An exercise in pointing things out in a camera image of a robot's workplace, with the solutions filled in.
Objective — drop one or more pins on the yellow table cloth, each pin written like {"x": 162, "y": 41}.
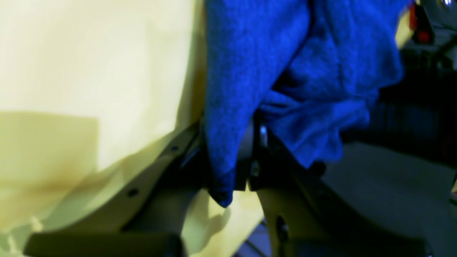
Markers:
{"x": 91, "y": 91}

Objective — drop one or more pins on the red clamp top left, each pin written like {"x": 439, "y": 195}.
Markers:
{"x": 420, "y": 25}

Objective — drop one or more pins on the blue long-sleeve shirt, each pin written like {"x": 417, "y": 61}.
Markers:
{"x": 313, "y": 68}

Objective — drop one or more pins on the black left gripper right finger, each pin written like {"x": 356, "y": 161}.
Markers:
{"x": 304, "y": 217}

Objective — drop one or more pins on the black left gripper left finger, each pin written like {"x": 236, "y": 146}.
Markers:
{"x": 144, "y": 219}

